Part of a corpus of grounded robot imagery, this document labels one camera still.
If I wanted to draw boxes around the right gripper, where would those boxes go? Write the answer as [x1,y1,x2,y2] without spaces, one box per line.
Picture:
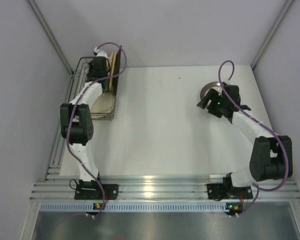
[197,88,228,118]

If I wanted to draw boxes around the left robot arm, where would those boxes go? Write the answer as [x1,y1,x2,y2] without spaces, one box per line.
[60,56,110,199]

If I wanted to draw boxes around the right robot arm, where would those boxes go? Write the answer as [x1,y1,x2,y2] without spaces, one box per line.
[197,82,293,199]

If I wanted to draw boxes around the dark square plate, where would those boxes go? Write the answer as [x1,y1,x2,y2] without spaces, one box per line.
[112,49,122,96]

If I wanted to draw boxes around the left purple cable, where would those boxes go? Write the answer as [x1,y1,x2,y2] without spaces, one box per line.
[64,42,128,218]

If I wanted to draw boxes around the purple cable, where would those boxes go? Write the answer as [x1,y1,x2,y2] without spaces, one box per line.
[218,59,290,217]
[64,42,128,218]

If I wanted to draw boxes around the dark wire dish rack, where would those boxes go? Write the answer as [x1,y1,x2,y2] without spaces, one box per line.
[69,56,116,120]

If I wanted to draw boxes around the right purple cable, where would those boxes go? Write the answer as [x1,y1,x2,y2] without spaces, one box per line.
[218,59,290,217]

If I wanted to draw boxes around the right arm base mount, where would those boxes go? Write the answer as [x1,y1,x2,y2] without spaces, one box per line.
[206,183,253,201]

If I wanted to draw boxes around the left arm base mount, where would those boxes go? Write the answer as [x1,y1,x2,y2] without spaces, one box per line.
[74,184,119,200]

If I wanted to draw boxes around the aluminium rail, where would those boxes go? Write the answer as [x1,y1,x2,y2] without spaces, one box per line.
[29,174,300,201]

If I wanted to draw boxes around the slotted cable duct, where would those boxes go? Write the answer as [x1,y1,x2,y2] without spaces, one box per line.
[39,202,242,213]

